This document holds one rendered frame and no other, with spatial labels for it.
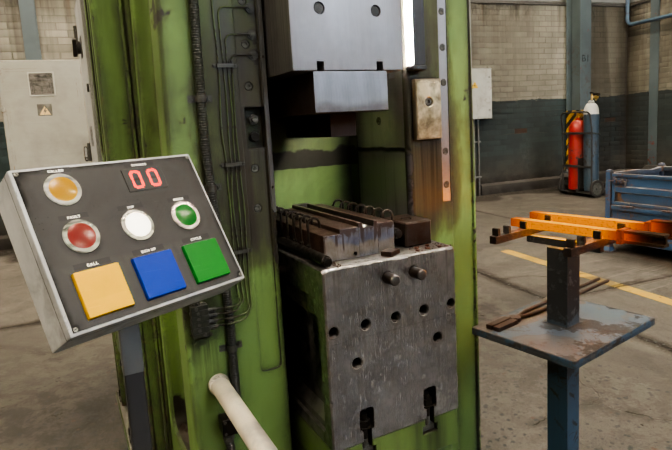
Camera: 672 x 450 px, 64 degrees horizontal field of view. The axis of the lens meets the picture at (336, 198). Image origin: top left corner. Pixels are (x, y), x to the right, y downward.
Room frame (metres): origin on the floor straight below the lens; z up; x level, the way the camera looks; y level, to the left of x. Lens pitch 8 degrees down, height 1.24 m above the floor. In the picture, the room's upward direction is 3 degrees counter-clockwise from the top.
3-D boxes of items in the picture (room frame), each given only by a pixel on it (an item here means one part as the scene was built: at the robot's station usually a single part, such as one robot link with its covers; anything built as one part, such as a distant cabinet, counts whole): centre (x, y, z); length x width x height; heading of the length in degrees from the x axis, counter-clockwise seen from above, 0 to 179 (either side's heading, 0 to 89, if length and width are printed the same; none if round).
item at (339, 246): (1.49, 0.04, 0.96); 0.42 x 0.20 x 0.09; 27
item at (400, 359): (1.52, 0.00, 0.69); 0.56 x 0.38 x 0.45; 27
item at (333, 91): (1.49, 0.04, 1.32); 0.42 x 0.20 x 0.10; 27
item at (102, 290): (0.81, 0.37, 1.01); 0.07 x 0.05 x 0.07; 142
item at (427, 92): (1.56, -0.27, 1.27); 0.09 x 0.02 x 0.17; 117
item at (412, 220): (1.43, -0.19, 0.95); 0.12 x 0.08 x 0.06; 27
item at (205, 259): (0.97, 0.25, 1.01); 0.07 x 0.05 x 0.07; 142
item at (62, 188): (0.87, 0.44, 1.16); 0.05 x 0.03 x 0.04; 117
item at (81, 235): (0.84, 0.41, 1.09); 0.05 x 0.03 x 0.04; 117
